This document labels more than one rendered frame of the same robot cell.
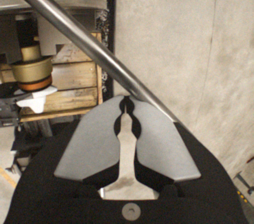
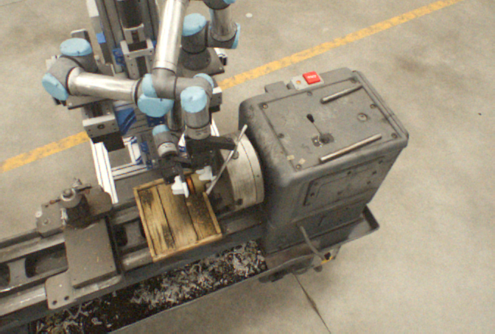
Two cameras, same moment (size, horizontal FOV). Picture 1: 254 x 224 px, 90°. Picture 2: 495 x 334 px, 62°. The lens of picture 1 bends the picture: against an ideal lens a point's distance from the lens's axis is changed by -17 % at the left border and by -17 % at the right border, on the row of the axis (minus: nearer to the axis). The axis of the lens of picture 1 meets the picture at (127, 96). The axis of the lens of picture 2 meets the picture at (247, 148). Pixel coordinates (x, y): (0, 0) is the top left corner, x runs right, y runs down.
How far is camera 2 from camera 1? 1.39 m
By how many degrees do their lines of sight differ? 67
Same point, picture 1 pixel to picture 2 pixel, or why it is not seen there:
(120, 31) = not seen: outside the picture
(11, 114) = (171, 173)
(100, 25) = (227, 268)
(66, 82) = (175, 224)
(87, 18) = (227, 195)
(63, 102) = (156, 226)
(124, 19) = not seen: outside the picture
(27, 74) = (195, 178)
